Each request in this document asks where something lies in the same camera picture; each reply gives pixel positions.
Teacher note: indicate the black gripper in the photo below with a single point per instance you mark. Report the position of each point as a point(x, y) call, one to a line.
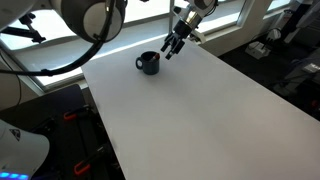
point(175, 38)

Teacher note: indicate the dark green enamel mug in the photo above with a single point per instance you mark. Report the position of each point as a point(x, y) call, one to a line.
point(144, 63)

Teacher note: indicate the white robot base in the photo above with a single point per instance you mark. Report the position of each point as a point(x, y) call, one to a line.
point(21, 152)

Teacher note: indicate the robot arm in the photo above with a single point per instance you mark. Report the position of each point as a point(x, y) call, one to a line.
point(86, 18)

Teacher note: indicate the orange black clamp far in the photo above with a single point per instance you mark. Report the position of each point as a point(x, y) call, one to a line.
point(73, 114)

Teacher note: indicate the orange black clamp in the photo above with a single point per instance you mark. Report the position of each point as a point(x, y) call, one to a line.
point(84, 165)
point(73, 114)

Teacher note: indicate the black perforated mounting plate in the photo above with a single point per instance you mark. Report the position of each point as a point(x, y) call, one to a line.
point(72, 141)

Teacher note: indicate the orange black clamp near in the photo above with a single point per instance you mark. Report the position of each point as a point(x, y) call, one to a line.
point(84, 165)

